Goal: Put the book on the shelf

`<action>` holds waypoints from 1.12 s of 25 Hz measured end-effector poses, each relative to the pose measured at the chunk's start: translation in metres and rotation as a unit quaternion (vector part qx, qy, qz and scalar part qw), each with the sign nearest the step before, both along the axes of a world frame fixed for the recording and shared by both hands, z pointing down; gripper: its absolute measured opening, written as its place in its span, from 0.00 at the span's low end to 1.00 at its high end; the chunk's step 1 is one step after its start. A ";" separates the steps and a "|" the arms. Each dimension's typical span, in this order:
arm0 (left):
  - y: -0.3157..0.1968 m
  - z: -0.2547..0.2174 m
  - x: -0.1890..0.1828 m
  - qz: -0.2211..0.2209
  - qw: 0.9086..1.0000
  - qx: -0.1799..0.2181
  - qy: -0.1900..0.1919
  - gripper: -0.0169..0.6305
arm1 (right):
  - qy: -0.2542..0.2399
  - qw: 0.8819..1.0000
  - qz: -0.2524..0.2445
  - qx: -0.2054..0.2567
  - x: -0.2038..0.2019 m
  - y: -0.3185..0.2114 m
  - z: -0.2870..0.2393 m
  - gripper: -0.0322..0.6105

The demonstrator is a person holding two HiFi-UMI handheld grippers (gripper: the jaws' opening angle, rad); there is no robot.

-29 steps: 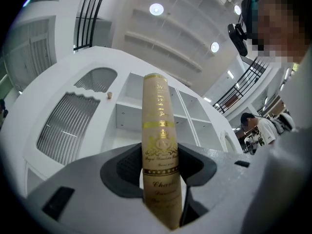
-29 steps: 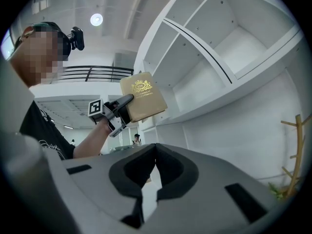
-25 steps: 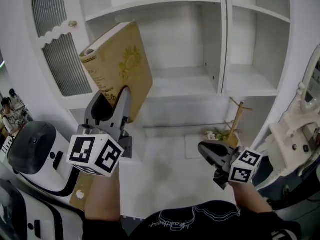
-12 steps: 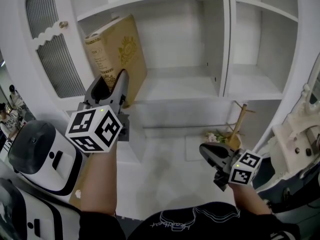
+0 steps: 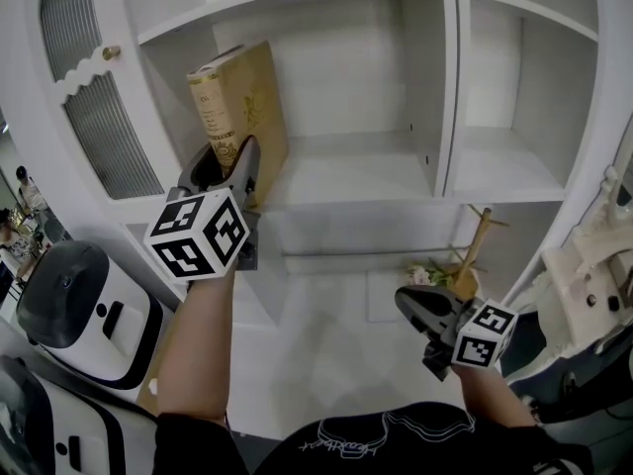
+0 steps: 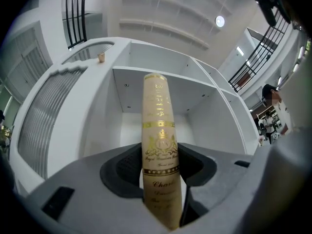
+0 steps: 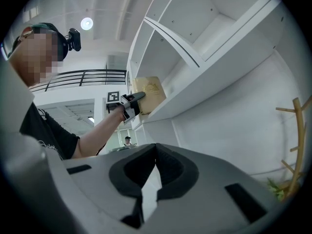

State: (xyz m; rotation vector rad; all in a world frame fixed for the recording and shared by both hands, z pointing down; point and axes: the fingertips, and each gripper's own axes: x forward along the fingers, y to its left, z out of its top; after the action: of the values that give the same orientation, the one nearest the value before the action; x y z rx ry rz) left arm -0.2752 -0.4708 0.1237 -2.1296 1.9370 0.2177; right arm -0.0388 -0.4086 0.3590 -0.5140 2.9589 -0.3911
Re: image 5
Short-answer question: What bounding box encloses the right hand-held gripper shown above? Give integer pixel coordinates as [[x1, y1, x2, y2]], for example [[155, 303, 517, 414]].
[[395, 285, 520, 383]]

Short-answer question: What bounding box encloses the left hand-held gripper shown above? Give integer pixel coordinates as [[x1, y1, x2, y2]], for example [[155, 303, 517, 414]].
[[142, 135, 263, 285]]

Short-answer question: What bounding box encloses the tan book with gold crest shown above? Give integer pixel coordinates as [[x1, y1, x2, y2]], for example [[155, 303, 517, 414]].
[[186, 41, 290, 213]]

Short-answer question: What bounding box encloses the white shelf compartment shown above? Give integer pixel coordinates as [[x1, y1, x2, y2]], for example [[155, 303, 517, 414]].
[[136, 0, 449, 205]]

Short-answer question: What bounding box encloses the person's left forearm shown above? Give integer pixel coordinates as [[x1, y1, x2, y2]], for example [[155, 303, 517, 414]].
[[155, 263, 239, 423]]

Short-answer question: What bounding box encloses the person's right forearm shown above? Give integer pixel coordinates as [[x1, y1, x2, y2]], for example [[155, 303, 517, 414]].
[[452, 362, 538, 428]]

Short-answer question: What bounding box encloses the pink flower bunch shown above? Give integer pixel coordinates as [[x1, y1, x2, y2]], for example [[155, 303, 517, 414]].
[[406, 259, 454, 288]]

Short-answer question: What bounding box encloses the grey metal bar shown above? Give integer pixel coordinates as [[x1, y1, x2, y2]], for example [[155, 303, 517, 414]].
[[280, 245, 472, 258]]

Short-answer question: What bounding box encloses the wooden mug tree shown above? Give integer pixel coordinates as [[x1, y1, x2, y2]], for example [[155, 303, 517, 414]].
[[447, 205, 510, 300]]

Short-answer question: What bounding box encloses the white bookshelf cabinet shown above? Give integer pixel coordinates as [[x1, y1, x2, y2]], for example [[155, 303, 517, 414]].
[[0, 0, 633, 439]]

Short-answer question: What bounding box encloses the arched ribbed glass cabinet door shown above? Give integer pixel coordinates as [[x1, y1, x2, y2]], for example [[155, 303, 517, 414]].
[[37, 0, 169, 202]]

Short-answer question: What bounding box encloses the person's black printed t-shirt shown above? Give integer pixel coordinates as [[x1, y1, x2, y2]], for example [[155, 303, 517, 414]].
[[155, 400, 594, 475]]

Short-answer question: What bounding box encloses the white carved chair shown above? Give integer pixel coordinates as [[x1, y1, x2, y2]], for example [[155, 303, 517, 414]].
[[503, 163, 633, 425]]

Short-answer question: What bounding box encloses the white and black machine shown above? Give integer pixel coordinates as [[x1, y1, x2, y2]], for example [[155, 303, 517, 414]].
[[0, 353, 158, 475], [14, 239, 165, 391]]

